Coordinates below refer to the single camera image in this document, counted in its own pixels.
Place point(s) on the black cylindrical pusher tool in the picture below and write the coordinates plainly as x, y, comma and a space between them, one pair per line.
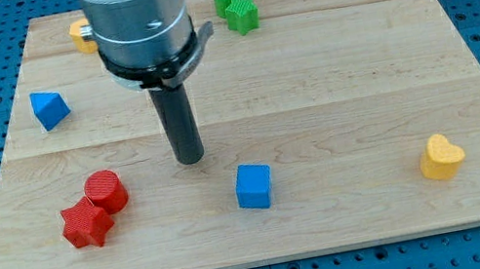
178, 121

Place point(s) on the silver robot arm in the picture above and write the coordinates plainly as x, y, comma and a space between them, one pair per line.
146, 44

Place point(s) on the yellow heart block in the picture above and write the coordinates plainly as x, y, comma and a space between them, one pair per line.
441, 159

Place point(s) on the green star block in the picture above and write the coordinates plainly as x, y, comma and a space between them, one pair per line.
242, 16

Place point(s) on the wooden board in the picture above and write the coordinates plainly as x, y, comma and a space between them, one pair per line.
337, 97

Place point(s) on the blue triangular prism block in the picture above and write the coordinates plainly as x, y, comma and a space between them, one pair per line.
49, 109

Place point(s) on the blue cube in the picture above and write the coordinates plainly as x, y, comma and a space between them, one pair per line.
253, 186

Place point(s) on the red star block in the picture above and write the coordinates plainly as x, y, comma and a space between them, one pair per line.
86, 224

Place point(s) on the red cylinder block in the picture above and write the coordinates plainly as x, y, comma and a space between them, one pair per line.
105, 190

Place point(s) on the yellow block behind arm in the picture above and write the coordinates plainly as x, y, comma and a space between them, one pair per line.
81, 35

